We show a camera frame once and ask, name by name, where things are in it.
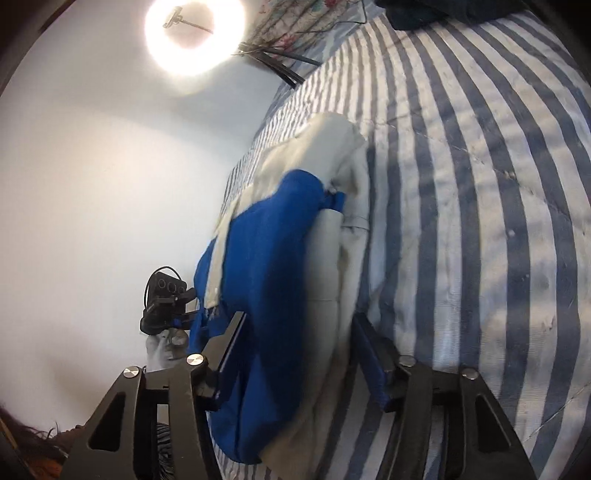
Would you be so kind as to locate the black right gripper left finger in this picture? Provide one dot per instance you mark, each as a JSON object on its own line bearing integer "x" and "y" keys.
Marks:
{"x": 217, "y": 374}

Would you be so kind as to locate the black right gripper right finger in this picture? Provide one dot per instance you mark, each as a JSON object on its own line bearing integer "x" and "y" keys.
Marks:
{"x": 379, "y": 361}

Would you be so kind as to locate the beige and blue jacket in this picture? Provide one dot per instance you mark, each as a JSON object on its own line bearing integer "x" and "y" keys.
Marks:
{"x": 288, "y": 252}

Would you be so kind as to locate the left hand in grey glove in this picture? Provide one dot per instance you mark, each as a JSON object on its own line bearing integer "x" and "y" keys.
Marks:
{"x": 165, "y": 349}

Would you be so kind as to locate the blue white striped quilt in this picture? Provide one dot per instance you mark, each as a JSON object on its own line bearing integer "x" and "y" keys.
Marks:
{"x": 479, "y": 245}

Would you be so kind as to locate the black tripod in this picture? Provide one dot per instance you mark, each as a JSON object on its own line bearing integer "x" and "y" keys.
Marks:
{"x": 270, "y": 58}

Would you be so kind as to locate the folded floral blanket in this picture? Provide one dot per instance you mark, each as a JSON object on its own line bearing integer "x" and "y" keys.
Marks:
{"x": 293, "y": 26}

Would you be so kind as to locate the dark teal garment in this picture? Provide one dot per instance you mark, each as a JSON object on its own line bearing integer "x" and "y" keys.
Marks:
{"x": 408, "y": 15}

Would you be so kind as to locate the ring light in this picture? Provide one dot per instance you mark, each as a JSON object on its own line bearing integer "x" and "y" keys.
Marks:
{"x": 187, "y": 40}

